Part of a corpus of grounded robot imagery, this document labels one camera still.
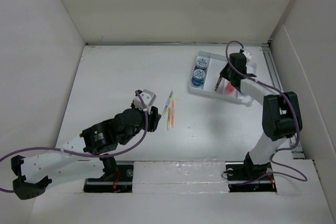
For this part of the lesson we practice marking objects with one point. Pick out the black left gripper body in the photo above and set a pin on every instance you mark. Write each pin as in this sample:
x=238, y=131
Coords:
x=150, y=119

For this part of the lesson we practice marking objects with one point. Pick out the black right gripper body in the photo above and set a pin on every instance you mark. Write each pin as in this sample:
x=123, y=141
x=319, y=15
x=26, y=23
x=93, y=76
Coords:
x=227, y=72

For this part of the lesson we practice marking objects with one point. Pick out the red gel pen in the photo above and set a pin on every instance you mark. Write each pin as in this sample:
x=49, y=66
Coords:
x=218, y=83

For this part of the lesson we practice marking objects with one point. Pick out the orange highlighter pen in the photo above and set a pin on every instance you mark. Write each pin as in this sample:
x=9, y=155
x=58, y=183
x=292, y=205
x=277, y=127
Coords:
x=172, y=113

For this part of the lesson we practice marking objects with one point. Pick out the yellow highlighter pen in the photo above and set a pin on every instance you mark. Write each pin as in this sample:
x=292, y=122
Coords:
x=169, y=106

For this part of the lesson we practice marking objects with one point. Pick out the clear marker tube pink cap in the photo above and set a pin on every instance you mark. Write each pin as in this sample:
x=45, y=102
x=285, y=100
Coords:
x=229, y=88

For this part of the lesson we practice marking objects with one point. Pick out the blue cleaning gel jar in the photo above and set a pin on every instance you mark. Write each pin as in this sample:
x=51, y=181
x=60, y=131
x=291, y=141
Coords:
x=201, y=62
x=198, y=77

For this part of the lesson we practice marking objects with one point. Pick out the cream highlighter pen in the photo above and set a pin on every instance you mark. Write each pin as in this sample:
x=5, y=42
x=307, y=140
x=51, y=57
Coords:
x=168, y=115

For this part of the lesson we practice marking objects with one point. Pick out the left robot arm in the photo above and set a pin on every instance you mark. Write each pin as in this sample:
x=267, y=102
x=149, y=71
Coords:
x=89, y=154

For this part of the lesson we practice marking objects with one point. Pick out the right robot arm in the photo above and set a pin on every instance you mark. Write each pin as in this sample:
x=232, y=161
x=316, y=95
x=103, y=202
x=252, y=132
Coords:
x=281, y=118

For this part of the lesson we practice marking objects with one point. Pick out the blue highlighter pen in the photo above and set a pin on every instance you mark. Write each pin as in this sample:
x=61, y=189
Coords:
x=168, y=102

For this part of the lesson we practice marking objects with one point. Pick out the white compartment organizer tray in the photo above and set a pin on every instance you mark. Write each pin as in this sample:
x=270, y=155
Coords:
x=206, y=80

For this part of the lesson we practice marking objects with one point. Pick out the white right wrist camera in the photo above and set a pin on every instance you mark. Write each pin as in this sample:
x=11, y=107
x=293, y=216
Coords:
x=247, y=55

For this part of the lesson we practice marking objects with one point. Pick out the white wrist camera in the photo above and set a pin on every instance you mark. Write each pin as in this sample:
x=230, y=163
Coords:
x=144, y=100
x=247, y=55

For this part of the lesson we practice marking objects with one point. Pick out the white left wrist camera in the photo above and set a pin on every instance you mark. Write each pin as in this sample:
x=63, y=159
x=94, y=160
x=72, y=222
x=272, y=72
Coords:
x=144, y=100

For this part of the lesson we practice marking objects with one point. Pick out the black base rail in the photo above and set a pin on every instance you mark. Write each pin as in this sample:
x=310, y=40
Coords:
x=184, y=177

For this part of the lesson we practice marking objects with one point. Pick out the aluminium side rail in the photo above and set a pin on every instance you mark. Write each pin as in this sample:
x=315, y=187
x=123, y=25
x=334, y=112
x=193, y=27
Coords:
x=294, y=145

